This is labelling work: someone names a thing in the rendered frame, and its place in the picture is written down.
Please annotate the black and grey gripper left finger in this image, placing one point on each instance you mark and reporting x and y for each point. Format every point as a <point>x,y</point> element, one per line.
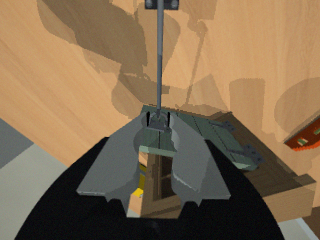
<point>109,170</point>

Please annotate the orange spirit level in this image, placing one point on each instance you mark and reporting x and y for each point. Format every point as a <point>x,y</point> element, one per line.
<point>308,134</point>

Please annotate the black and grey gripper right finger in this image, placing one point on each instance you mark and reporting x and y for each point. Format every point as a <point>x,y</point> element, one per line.
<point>224,195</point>

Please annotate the yellow tape measure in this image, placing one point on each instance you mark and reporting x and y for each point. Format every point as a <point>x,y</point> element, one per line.
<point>139,191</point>

